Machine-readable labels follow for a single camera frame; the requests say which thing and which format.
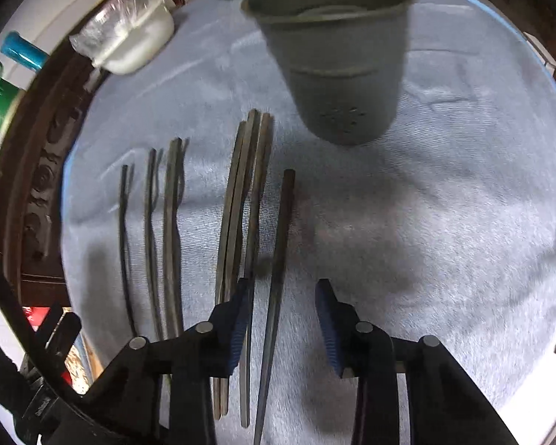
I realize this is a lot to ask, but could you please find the dark chopstick gripper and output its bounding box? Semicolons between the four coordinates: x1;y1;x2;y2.
254;169;296;445

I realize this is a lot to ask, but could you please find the dark thin chopstick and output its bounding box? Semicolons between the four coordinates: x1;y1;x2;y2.
143;149;163;340

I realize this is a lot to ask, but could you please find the grey table cloth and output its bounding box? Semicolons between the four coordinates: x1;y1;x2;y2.
62;0;556;444

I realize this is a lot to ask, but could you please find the carved dark wooden chair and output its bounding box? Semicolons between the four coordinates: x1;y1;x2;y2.
0;40;103;306

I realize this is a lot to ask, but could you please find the white tub with plastic bag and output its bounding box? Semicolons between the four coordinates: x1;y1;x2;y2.
69;0;175;75

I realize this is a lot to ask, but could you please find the grey perforated utensil cup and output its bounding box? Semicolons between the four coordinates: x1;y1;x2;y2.
242;0;415;146

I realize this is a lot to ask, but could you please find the blue cylindrical handle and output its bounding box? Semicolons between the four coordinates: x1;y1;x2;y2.
1;31;49;72

